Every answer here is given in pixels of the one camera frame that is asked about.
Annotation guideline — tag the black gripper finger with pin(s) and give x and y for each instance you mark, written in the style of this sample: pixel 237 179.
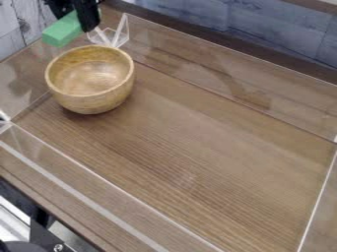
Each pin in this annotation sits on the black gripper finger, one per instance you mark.
pixel 61 7
pixel 87 12

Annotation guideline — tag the green rectangular block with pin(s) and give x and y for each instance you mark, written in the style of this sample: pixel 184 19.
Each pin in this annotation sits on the green rectangular block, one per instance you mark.
pixel 63 30

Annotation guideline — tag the wooden bowl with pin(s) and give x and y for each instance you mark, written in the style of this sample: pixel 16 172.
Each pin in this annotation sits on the wooden bowl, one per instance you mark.
pixel 90 78

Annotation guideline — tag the clear acrylic corner bracket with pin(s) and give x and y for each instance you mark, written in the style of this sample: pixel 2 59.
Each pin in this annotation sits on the clear acrylic corner bracket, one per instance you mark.
pixel 114 38

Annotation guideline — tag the clear acrylic tray wall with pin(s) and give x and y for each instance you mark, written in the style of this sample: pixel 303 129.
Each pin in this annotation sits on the clear acrylic tray wall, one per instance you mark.
pixel 89 203

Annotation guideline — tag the black table frame bracket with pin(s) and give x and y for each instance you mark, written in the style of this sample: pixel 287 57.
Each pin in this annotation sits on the black table frame bracket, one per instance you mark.
pixel 54 237

